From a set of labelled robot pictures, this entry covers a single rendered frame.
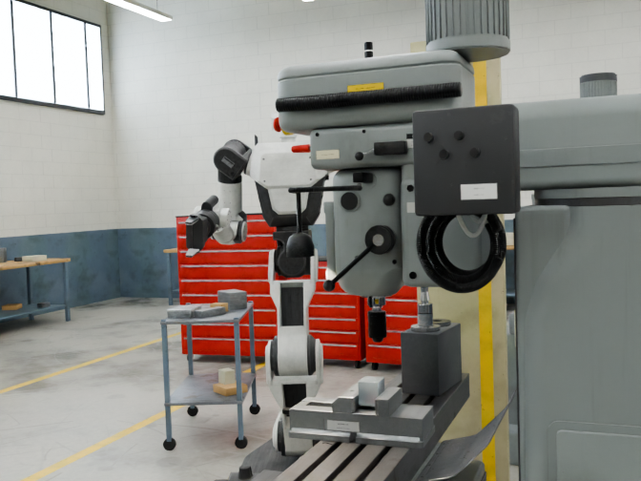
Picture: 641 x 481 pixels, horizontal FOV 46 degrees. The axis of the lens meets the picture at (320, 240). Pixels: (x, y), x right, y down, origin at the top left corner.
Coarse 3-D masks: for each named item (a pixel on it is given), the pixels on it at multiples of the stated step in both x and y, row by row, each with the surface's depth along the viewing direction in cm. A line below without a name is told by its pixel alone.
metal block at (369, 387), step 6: (366, 378) 189; (372, 378) 189; (378, 378) 188; (360, 384) 186; (366, 384) 185; (372, 384) 185; (378, 384) 184; (360, 390) 186; (366, 390) 185; (372, 390) 185; (378, 390) 184; (360, 396) 186; (366, 396) 185; (372, 396) 185; (360, 402) 186; (366, 402) 185; (372, 402) 185
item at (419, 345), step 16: (448, 320) 238; (416, 336) 224; (432, 336) 222; (448, 336) 230; (416, 352) 225; (432, 352) 222; (448, 352) 230; (416, 368) 225; (432, 368) 223; (448, 368) 230; (416, 384) 225; (432, 384) 223; (448, 384) 230
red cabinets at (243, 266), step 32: (256, 224) 712; (224, 256) 723; (256, 256) 714; (320, 256) 744; (192, 288) 735; (224, 288) 725; (256, 288) 716; (320, 288) 694; (416, 288) 649; (256, 320) 718; (320, 320) 696; (352, 320) 683; (416, 320) 650; (224, 352) 731; (256, 352) 721; (352, 352) 686; (384, 352) 667
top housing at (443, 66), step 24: (288, 72) 184; (312, 72) 181; (336, 72) 179; (360, 72) 177; (384, 72) 175; (408, 72) 173; (432, 72) 171; (456, 72) 171; (288, 96) 184; (288, 120) 185; (312, 120) 182; (336, 120) 180; (360, 120) 178; (384, 120) 176; (408, 120) 175
